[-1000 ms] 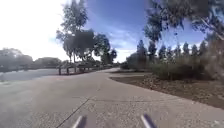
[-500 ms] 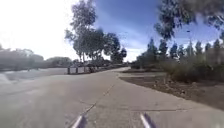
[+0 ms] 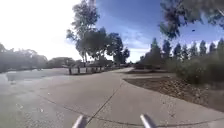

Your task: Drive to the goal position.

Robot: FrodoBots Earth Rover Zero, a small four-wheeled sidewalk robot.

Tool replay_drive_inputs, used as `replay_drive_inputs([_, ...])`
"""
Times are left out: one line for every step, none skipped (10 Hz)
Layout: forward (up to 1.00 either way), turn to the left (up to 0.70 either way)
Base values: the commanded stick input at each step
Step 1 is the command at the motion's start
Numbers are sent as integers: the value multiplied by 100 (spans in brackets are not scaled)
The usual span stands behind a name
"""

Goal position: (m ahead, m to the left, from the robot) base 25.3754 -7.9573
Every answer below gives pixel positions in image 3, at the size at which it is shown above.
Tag group of tall trees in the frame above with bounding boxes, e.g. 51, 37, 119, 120
65, 0, 131, 73

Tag grey concrete path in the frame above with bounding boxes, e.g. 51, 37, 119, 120
0, 66, 224, 128

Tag brown mulch bed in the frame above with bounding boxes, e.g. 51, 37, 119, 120
123, 68, 224, 113

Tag robot's own part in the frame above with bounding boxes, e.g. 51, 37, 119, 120
71, 114, 88, 128
139, 113, 158, 128

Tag row of conifer trees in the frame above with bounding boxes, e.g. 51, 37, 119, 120
139, 37, 224, 69

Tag grey asphalt road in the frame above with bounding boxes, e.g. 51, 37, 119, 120
0, 67, 111, 84

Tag overhanging tree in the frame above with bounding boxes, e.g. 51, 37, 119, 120
158, 0, 224, 40

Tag bushes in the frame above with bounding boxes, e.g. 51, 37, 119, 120
133, 49, 224, 84

